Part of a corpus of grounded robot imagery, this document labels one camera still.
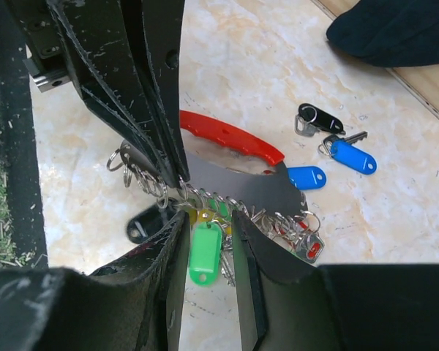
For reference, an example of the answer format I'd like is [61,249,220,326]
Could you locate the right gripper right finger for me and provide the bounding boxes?
[232,211,439,350]

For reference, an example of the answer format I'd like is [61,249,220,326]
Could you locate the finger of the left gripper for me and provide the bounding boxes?
[121,1,190,181]
[47,1,179,188]

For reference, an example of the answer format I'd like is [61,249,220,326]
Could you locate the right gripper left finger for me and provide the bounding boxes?
[0,211,190,350]

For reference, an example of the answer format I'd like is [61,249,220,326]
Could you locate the blue tag key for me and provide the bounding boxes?
[318,131,378,176]
[288,166,326,191]

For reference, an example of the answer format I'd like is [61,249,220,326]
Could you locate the black key tag on organizer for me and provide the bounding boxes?
[126,200,177,244]

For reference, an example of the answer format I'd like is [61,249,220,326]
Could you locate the green key tag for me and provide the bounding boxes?
[188,222,222,287]

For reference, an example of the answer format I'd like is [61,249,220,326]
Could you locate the dark navy tank top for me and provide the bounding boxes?
[326,1,439,68]

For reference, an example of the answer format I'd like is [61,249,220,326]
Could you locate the wooden clothes rack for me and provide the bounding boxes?
[315,1,439,119]

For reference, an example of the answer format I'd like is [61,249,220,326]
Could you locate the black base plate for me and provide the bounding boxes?
[0,1,48,268]

